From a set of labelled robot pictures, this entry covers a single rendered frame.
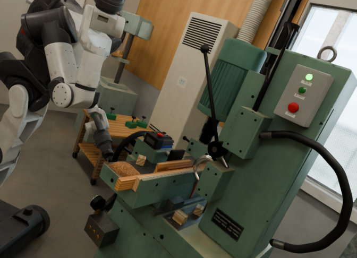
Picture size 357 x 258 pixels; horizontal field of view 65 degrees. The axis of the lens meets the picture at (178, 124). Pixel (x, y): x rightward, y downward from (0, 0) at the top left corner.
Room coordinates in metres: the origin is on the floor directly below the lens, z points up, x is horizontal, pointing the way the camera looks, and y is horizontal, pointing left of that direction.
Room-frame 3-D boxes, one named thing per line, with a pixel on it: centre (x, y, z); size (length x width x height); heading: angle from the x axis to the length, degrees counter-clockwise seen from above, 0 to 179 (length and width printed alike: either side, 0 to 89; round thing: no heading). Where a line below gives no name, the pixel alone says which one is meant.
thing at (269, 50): (1.08, -0.25, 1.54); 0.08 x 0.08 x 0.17; 55
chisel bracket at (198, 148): (1.14, -0.15, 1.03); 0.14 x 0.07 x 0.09; 55
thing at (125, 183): (1.07, -0.07, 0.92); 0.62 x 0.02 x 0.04; 145
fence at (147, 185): (1.09, -0.13, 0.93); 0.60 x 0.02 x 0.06; 145
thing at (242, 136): (0.91, -0.22, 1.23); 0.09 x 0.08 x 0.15; 55
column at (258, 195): (0.99, -0.37, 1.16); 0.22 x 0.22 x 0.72; 55
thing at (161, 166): (1.11, -0.05, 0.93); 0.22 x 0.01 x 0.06; 145
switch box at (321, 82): (0.86, -0.31, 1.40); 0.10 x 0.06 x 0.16; 55
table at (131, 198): (1.17, -0.01, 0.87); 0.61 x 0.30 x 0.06; 145
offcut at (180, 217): (0.95, -0.14, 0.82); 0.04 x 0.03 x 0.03; 61
